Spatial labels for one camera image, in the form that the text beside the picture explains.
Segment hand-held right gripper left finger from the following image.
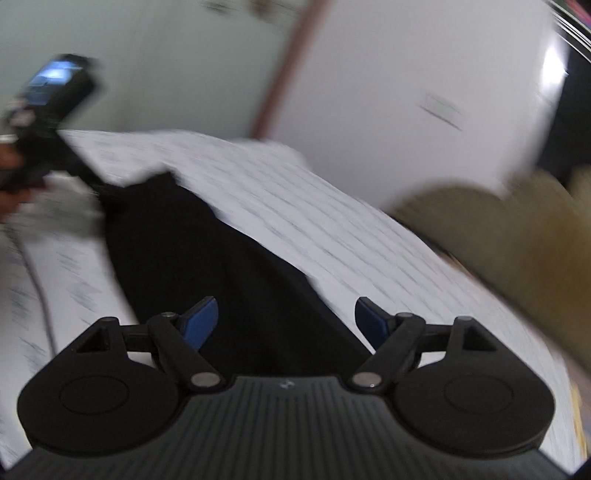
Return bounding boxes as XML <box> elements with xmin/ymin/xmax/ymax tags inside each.
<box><xmin>74</xmin><ymin>296</ymin><xmax>227</xmax><ymax>394</ymax></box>

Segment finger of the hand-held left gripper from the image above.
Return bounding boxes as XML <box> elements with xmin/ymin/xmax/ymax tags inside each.
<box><xmin>55</xmin><ymin>130</ymin><xmax>109</xmax><ymax>197</ymax></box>

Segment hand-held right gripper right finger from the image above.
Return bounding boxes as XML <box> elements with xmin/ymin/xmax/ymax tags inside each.
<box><xmin>350</xmin><ymin>296</ymin><xmax>499</xmax><ymax>394</ymax></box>

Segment black pants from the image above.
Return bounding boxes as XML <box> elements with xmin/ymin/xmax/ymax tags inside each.
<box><xmin>95</xmin><ymin>171</ymin><xmax>370</xmax><ymax>376</ymax></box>

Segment person's left hand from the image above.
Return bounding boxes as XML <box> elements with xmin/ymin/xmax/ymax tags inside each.
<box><xmin>0</xmin><ymin>144</ymin><xmax>45</xmax><ymax>221</ymax></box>

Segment grey cloth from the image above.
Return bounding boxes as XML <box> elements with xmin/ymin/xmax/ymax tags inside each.
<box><xmin>13</xmin><ymin>181</ymin><xmax>108</xmax><ymax>241</ymax></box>

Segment white printed bedsheet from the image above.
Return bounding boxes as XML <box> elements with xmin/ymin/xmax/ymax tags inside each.
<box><xmin>0</xmin><ymin>129</ymin><xmax>583</xmax><ymax>464</ymax></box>

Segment olive ribbed pillow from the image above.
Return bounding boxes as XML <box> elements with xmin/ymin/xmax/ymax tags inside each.
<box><xmin>392</xmin><ymin>167</ymin><xmax>591</xmax><ymax>357</ymax></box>

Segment grey cable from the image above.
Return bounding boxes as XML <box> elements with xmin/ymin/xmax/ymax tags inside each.
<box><xmin>0</xmin><ymin>225</ymin><xmax>59</xmax><ymax>357</ymax></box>

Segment white wall switch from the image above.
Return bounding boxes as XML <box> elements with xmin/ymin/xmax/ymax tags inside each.
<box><xmin>419</xmin><ymin>92</ymin><xmax>468</xmax><ymax>133</ymax></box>

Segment brown door frame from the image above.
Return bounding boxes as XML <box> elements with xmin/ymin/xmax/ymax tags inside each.
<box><xmin>249</xmin><ymin>0</ymin><xmax>325</xmax><ymax>139</ymax></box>

